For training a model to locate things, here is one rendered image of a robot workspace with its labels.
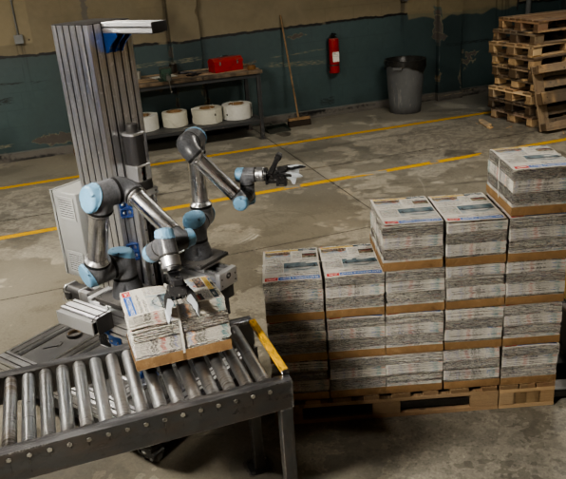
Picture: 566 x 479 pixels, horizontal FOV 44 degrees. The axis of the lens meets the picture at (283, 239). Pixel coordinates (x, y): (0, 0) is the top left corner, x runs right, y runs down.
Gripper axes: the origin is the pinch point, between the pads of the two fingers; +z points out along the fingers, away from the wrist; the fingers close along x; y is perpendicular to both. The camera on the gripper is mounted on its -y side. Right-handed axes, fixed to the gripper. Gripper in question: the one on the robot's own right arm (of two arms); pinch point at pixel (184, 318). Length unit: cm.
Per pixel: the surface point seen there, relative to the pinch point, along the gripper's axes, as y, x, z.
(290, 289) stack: 60, -59, -9
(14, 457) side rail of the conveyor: -3, 65, 32
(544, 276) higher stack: 34, -175, 15
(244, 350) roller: 20.6, -22.9, 15.5
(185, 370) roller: 16.3, 2.0, 17.6
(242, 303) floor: 222, -67, -24
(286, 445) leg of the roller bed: 13, -29, 55
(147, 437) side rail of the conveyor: 0.8, 21.6, 37.7
